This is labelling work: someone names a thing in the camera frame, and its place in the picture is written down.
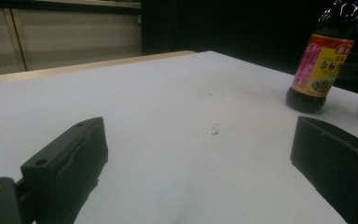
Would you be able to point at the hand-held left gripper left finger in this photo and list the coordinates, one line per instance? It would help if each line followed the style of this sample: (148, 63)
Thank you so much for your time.
(65, 165)

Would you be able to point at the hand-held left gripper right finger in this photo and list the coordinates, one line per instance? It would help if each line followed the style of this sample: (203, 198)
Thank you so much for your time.
(338, 161)

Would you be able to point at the dark soy sauce bottle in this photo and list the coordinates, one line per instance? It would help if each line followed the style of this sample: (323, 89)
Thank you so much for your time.
(320, 67)

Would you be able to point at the beige cabinet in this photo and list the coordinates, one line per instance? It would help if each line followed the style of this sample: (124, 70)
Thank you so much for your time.
(65, 37)

